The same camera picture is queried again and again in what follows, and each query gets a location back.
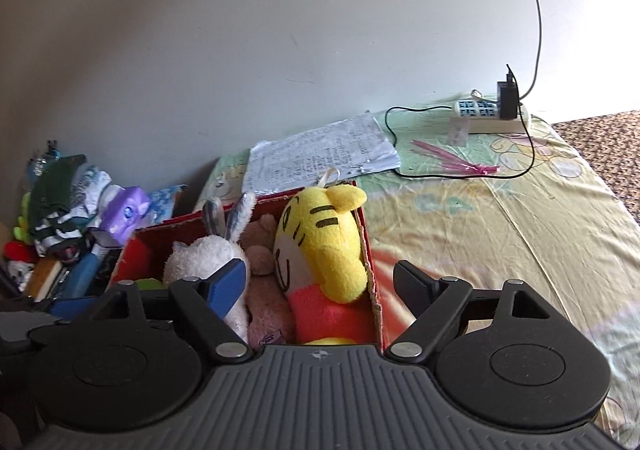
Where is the white bunny plush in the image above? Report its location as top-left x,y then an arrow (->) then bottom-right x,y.
163,192 -> 256,342

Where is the brown teddy bear plush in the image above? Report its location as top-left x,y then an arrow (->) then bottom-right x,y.
240,214 -> 295,349

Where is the yellow tiger plush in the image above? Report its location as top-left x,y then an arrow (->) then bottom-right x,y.
273,184 -> 376,344

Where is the green plush toy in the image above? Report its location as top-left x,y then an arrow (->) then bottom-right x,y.
134,278 -> 164,291

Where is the blue bottle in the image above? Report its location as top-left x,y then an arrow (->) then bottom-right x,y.
58,252 -> 103,300

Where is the red cardboard box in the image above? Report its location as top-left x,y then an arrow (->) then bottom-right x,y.
111,184 -> 378,349

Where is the patterned bed sheet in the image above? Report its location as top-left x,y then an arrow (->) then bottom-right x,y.
192,104 -> 640,446

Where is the purple tissue pack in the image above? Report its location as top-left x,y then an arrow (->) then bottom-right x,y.
93,187 -> 151,248

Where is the blue patterned cloth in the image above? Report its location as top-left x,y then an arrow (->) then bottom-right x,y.
145,184 -> 188,226

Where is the white power strip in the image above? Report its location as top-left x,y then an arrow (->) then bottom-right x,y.
452,99 -> 530,135

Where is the printed paper sheet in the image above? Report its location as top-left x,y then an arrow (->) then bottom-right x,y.
242,112 -> 400,196

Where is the black charger adapter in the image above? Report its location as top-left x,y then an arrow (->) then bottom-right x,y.
497,71 -> 520,121

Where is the black charger cable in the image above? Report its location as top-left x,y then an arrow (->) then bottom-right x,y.
383,0 -> 544,182

